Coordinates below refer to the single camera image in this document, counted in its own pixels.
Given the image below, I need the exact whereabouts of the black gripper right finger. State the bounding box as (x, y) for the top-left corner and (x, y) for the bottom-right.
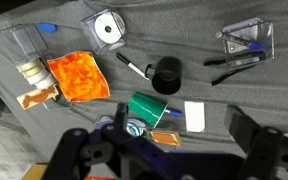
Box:
(224, 104), (261, 153)

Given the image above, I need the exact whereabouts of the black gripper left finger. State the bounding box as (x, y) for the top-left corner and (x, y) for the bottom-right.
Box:
(114, 103), (128, 129)

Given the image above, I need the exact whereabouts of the green plastic cup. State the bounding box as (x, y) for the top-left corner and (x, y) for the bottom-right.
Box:
(128, 92), (167, 127)

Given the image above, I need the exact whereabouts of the blue white swirl lid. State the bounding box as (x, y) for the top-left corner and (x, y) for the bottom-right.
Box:
(126, 119), (146, 137)

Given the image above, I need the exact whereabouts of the black white marker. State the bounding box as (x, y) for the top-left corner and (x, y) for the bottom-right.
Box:
(116, 53), (149, 80)

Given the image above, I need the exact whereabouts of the white rectangular eraser block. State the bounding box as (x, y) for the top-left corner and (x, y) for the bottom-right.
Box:
(184, 101), (205, 132)

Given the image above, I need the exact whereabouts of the orange packet in tray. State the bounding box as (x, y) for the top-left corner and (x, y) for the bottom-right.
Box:
(148, 130), (182, 146)

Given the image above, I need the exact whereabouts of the blue pen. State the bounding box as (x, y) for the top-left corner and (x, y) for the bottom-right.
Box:
(164, 109), (183, 117)

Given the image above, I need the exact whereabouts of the orange chip bag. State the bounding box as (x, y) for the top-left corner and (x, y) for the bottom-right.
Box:
(47, 51), (110, 102)

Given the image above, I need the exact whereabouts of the brown sponge block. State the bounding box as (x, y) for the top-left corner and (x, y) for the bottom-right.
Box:
(17, 85), (59, 110)

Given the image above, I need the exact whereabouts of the blue oval object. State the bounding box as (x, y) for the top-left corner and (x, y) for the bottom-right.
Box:
(37, 23), (57, 33)

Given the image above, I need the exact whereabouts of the black strap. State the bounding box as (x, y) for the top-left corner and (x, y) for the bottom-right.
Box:
(203, 57), (262, 87)

